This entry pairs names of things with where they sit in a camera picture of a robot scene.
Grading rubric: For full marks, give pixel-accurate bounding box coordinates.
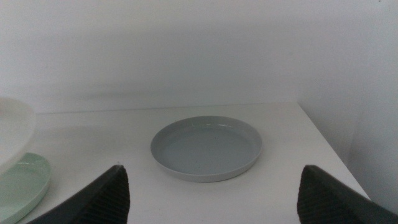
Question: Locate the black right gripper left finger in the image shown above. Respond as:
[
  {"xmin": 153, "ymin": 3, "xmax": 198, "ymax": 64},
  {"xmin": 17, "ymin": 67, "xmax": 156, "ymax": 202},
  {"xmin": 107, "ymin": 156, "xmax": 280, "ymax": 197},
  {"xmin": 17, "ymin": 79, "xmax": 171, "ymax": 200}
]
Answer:
[{"xmin": 26, "ymin": 164, "xmax": 131, "ymax": 224}]

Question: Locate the grey shallow bowl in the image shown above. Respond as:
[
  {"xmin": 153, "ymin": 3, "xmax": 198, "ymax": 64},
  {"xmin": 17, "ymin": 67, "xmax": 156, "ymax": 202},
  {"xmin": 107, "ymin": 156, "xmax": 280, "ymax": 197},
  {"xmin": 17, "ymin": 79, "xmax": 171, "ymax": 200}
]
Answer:
[{"xmin": 150, "ymin": 115, "xmax": 263, "ymax": 184}]

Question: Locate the pale green shallow bowl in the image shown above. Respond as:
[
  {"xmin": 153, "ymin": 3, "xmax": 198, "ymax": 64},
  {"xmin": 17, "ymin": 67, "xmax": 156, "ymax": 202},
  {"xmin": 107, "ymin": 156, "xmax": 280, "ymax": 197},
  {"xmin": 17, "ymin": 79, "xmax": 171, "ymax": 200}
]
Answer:
[{"xmin": 0, "ymin": 152, "xmax": 52, "ymax": 224}]

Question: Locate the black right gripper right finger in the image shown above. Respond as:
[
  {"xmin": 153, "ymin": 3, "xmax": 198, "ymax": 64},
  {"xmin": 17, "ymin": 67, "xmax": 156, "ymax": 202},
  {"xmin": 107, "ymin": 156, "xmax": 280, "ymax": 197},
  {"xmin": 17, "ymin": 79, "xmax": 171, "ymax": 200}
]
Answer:
[{"xmin": 296, "ymin": 164, "xmax": 398, "ymax": 224}]

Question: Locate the white shallow bowl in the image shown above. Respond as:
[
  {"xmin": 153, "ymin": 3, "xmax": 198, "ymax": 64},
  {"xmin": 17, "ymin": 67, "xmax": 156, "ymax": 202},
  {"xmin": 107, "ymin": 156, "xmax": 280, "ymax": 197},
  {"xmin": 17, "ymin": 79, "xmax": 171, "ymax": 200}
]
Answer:
[{"xmin": 0, "ymin": 97, "xmax": 37, "ymax": 175}]

